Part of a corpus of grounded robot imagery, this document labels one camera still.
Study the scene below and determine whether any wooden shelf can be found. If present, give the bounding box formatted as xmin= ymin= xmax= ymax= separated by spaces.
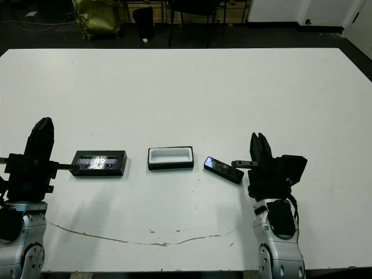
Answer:
xmin=124 ymin=0 xmax=251 ymax=23

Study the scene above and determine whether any black chair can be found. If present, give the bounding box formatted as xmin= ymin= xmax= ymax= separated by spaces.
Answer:
xmin=168 ymin=0 xmax=227 ymax=49

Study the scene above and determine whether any glossy black box lid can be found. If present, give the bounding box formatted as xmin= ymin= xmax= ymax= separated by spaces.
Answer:
xmin=69 ymin=150 xmax=128 ymax=177

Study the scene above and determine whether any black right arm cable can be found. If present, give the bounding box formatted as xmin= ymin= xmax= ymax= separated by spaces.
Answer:
xmin=286 ymin=193 xmax=300 ymax=230

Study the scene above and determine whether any yellow-green bag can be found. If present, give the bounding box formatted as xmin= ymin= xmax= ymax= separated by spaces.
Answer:
xmin=72 ymin=0 xmax=123 ymax=41

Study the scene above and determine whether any black box base white insert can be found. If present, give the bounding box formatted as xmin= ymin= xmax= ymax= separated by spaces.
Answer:
xmin=147 ymin=146 xmax=195 ymax=171

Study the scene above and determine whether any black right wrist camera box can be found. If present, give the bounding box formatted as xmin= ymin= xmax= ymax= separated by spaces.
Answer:
xmin=280 ymin=155 xmax=308 ymax=185

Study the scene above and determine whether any thin floor cable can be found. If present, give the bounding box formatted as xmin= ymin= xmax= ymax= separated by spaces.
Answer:
xmin=0 ymin=17 xmax=76 ymax=33

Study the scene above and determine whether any slim black camera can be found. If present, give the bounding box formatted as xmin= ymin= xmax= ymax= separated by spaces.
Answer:
xmin=203 ymin=156 xmax=245 ymax=185

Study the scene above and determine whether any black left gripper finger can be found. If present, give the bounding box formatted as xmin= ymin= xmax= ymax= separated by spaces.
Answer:
xmin=43 ymin=117 xmax=56 ymax=162
xmin=24 ymin=117 xmax=45 ymax=162

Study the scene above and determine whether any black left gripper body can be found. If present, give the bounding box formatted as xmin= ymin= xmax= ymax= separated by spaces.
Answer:
xmin=0 ymin=152 xmax=79 ymax=201

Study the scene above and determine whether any white door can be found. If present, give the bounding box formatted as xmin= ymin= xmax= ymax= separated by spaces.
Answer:
xmin=341 ymin=0 xmax=372 ymax=59

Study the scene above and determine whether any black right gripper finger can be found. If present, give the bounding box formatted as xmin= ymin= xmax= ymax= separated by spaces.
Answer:
xmin=259 ymin=133 xmax=273 ymax=164
xmin=250 ymin=132 xmax=262 ymax=164

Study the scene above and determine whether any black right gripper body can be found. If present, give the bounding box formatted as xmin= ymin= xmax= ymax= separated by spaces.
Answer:
xmin=231 ymin=155 xmax=291 ymax=203

